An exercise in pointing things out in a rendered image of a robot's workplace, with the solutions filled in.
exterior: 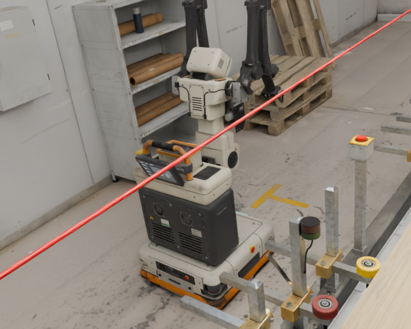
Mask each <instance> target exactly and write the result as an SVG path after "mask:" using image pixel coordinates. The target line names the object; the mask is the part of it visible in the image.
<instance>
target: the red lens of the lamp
mask: <svg viewBox="0 0 411 329"><path fill-rule="evenodd" d="M316 218H317V217H316ZM317 219H318V218H317ZM301 220H302V219H301ZM318 220H319V219H318ZM300 227H301V230H302V231H303V232H305V233H309V234H312V233H316V232H318V231H319V230H320V220H319V224H318V225H316V226H314V227H306V226H304V225H302V223H301V221H300Z"/></svg>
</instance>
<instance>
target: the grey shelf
mask: <svg viewBox="0 0 411 329"><path fill-rule="evenodd" d="M97 1H99V0H92V1H88V2H84V3H80V4H77V5H72V9H73V13H74V18H75V21H76V26H77V29H78V34H79V38H80V43H81V46H82V51H83V54H84V59H85V64H86V68H87V73H88V76H89V81H90V84H91V89H92V93H93V98H94V101H95V106H96V109H97V114H98V117H99V123H100V128H101V131H102V136H103V139H104V145H105V148H106V152H107V156H108V161H109V164H110V170H111V173H112V178H113V182H114V183H117V182H118V181H119V179H117V178H116V176H120V177H122V178H127V179H129V180H133V181H136V178H135V175H134V169H135V167H136V166H138V165H139V163H138V162H137V161H136V159H135V156H136V152H137V151H138V150H140V149H143V145H144V144H145V143H146V142H147V141H148V140H156V141H159V142H165V143H167V142H169V141H171V140H178V141H181V142H187V143H190V144H196V141H195V131H197V130H198V119H194V118H191V117H189V116H188V112H189V110H188V102H187V101H185V102H182V103H181V104H178V105H177V106H175V107H173V108H172V109H170V110H168V111H166V112H165V113H163V114H161V115H159V116H157V117H155V118H153V119H152V120H150V121H148V122H147V123H144V124H143V125H141V126H138V123H137V119H136V113H135V109H134V108H136V107H137V106H139V105H142V104H144V103H146V102H148V101H151V100H153V99H155V98H157V97H159V96H161V95H163V94H165V93H167V92H169V91H172V79H171V78H170V77H171V75H174V76H177V74H178V72H179V71H180V70H181V66H180V67H177V68H175V69H172V70H170V71H168V72H165V73H163V74H161V75H158V76H156V77H154V78H152V79H149V80H147V81H144V82H142V83H140V84H138V85H135V86H133V85H132V84H131V83H129V77H128V74H127V68H126V66H128V65H131V64H133V63H136V62H138V61H141V60H143V59H146V58H148V57H151V56H153V55H157V54H159V53H163V54H167V53H171V55H174V54H176V53H179V52H181V53H182V54H183V56H186V52H187V42H186V23H185V10H184V6H182V2H183V1H184V0H106V1H107V2H106V1H105V3H96V2H97ZM136 7H139V8H140V13H141V16H145V15H147V14H151V13H153V14H154V13H157V12H159V13H161V15H162V22H161V23H157V24H155V25H151V26H149V27H145V28H144V32H143V33H136V31H133V32H131V33H127V34H126V35H122V36H120V34H119V28H118V24H120V23H123V22H127V21H129V20H133V19H134V18H133V12H132V9H133V8H136ZM157 7H158V8H157ZM152 10H153V11H152ZM117 34H118V35H117ZM157 41H158V42H157ZM158 45H159V46H158ZM120 71H121V72H120ZM170 87H171V88H170ZM176 123H177V124H176ZM172 131H173V132H172Z"/></svg>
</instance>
